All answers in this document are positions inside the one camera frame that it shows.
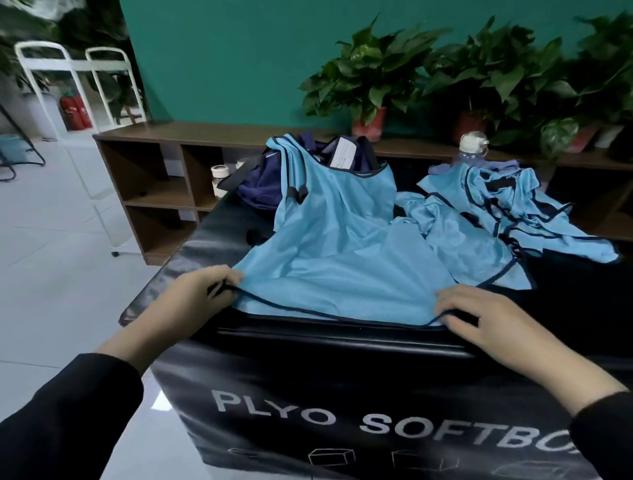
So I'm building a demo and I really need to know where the green plant in white pot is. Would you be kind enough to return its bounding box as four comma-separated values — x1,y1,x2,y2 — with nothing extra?
539,10,633,162

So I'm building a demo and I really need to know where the wooden shelf cabinet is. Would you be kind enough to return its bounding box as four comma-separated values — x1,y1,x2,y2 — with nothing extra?
94,121,633,266

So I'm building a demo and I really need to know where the teal bucket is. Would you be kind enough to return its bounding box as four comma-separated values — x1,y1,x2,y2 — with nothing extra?
0,135,33,166

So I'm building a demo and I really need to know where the person's right forearm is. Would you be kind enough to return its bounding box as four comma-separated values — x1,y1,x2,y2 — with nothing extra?
539,346,633,480

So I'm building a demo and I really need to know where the navy blue bag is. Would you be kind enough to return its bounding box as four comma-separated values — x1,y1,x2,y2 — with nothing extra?
220,133,382,214

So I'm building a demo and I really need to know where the small white-lidded jar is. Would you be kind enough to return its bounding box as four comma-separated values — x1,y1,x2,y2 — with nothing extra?
210,164,231,197

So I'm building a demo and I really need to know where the person's left hand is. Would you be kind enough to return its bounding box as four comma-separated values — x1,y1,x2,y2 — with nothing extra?
146,264,243,349

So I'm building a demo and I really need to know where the white metal rack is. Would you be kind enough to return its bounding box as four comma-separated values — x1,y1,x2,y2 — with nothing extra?
0,0,144,125

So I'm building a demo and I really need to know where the person's left forearm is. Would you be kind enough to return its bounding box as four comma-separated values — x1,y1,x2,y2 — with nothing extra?
0,321,179,480

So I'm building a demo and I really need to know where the green plant in red pot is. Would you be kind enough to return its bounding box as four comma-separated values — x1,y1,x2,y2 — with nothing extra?
420,15,575,148
299,18,451,142

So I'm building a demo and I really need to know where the clear bottle silver cap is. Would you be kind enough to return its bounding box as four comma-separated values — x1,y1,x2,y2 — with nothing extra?
457,131,491,164

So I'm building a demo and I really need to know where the red bottle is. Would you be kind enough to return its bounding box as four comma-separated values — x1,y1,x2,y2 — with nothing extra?
59,94,93,132

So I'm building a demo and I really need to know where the person's right hand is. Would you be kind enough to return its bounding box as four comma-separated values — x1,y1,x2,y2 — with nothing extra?
435,284,567,385

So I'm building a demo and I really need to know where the black leather bench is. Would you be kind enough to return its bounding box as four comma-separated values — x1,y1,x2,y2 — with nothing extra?
119,188,633,480

